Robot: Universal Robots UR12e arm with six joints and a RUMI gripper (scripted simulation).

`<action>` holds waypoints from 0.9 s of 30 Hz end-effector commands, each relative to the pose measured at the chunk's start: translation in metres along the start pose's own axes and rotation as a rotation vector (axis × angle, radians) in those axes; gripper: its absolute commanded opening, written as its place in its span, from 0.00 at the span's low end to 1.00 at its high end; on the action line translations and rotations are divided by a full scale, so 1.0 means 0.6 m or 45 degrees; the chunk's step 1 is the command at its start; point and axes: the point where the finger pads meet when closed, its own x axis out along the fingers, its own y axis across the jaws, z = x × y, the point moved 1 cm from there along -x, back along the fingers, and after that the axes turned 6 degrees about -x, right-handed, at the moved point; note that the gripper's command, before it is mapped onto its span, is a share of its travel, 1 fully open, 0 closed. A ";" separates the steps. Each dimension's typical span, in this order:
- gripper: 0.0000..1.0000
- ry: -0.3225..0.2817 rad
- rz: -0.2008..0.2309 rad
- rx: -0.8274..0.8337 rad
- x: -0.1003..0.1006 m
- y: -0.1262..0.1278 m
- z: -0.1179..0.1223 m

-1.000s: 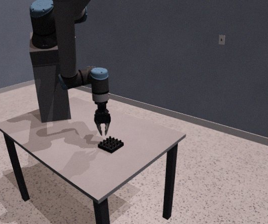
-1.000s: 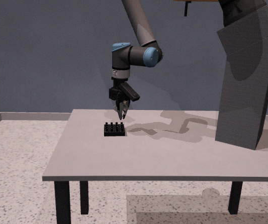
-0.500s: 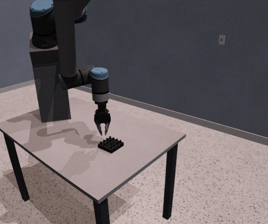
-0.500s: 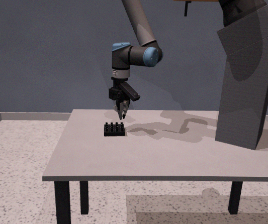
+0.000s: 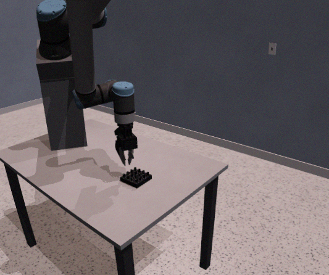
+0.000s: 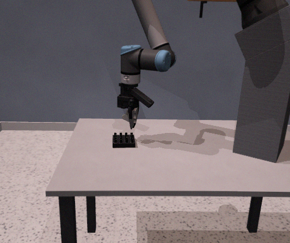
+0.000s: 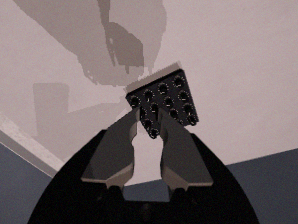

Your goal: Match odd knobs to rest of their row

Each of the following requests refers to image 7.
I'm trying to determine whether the black knob box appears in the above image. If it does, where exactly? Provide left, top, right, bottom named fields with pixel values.
left=125, top=69, right=199, bottom=139

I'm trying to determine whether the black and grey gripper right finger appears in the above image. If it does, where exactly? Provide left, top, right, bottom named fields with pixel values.
left=155, top=106, right=260, bottom=224

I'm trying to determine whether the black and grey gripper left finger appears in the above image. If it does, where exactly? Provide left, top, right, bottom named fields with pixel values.
left=27, top=105, right=142, bottom=224

